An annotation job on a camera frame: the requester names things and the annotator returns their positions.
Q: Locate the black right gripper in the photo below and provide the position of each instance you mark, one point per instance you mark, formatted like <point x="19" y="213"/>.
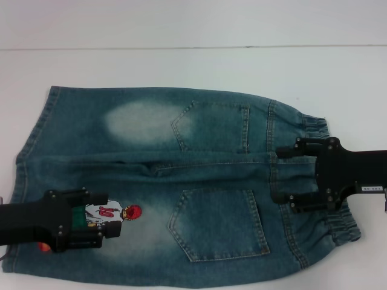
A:
<point x="347" y="172"/>

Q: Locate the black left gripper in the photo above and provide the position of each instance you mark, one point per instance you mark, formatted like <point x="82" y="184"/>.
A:
<point x="30" y="220"/>

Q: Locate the blue denim shorts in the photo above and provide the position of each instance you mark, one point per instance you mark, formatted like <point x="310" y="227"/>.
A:
<point x="211" y="157"/>

